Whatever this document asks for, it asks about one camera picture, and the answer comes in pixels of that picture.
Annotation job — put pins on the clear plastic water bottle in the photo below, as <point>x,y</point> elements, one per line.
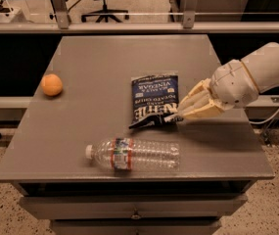
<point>131,154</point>

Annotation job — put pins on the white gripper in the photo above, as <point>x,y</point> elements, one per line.
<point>233,83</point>

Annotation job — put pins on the drawer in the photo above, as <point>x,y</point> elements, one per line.
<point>136,227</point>
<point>132,207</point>

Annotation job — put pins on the metal railing frame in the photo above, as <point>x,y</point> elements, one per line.
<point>64,16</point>

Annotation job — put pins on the blue Kettle chip bag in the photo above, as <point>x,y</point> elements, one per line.
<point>154,97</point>

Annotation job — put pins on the upper drawer front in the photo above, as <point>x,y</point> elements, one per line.
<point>132,207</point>

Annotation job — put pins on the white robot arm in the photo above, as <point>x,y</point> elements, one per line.
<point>263,65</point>

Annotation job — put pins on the orange fruit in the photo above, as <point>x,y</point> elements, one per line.
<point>51,85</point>

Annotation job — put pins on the lower drawer front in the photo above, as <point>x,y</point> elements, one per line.
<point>136,227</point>

